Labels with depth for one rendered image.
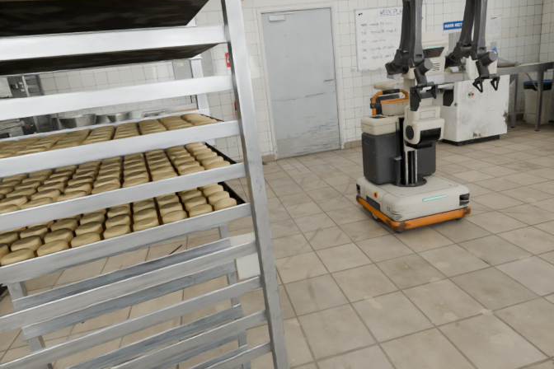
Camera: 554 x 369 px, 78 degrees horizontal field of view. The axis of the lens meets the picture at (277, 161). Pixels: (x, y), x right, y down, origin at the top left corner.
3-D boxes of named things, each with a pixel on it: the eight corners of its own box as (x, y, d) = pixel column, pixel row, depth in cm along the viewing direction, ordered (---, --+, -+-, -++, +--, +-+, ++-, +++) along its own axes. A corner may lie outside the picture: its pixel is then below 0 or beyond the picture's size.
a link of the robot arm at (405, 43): (413, -15, 204) (398, -13, 202) (428, -17, 191) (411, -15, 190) (407, 63, 222) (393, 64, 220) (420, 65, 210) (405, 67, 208)
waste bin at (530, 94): (572, 121, 524) (577, 77, 508) (544, 126, 514) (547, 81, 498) (539, 118, 576) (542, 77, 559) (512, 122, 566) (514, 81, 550)
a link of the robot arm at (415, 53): (421, -13, 197) (404, -12, 195) (428, -16, 192) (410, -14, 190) (420, 64, 210) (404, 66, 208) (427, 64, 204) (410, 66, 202)
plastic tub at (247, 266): (232, 258, 246) (228, 237, 242) (261, 250, 251) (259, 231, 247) (238, 280, 218) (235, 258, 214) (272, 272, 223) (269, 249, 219)
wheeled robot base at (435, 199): (354, 203, 308) (353, 176, 301) (418, 190, 319) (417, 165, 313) (396, 235, 244) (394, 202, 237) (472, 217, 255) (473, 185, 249)
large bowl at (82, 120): (56, 133, 376) (53, 119, 373) (69, 128, 413) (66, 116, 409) (94, 128, 383) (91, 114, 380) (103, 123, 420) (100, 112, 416)
